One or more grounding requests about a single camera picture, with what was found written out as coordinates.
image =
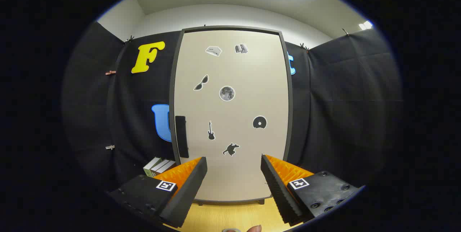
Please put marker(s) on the black backdrop cloth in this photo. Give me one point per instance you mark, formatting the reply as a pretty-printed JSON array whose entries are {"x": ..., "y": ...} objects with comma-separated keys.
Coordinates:
[{"x": 342, "y": 98}]

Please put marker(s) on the red clip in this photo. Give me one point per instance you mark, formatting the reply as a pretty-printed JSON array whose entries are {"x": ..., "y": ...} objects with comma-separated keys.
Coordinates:
[{"x": 110, "y": 72}]

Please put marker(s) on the black clip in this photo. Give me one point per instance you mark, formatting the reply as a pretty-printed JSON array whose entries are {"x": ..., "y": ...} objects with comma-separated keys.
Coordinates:
[
  {"x": 304, "y": 46},
  {"x": 129, "y": 39},
  {"x": 345, "y": 31}
]

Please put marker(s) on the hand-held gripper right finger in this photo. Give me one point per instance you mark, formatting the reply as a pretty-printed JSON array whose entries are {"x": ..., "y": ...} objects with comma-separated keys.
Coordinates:
[{"x": 275, "y": 185}]

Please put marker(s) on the grey cabinet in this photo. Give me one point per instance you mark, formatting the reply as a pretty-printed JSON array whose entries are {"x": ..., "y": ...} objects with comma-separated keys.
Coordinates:
[{"x": 230, "y": 27}]

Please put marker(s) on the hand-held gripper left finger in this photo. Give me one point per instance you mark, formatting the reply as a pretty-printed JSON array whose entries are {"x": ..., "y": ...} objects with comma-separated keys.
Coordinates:
[{"x": 191, "y": 188}]

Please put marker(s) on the small ceiling light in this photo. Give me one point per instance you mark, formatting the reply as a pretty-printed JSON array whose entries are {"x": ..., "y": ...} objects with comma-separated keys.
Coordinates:
[{"x": 365, "y": 25}]

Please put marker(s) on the beige cabinet door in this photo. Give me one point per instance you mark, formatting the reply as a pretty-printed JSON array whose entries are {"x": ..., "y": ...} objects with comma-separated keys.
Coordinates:
[{"x": 245, "y": 80}]

